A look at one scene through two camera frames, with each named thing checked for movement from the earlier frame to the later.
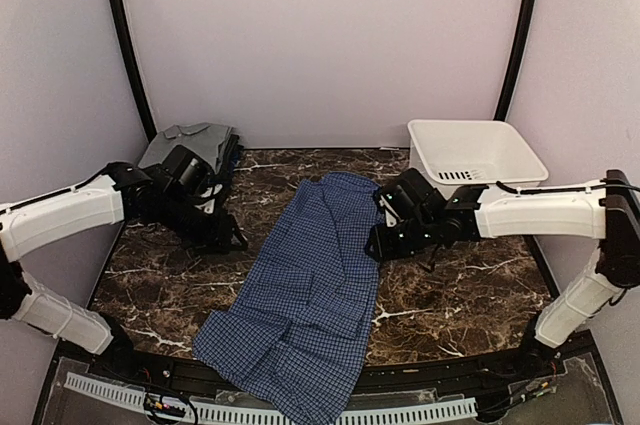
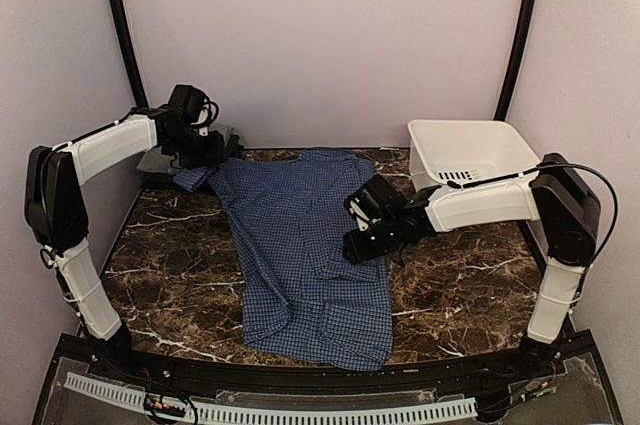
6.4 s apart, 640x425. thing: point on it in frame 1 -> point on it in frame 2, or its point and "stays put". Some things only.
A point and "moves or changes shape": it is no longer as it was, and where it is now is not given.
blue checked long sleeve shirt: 299,327 moves or changes shape
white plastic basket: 459,153 stays put
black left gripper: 217,238 -> 214,154
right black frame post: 526,25 stays put
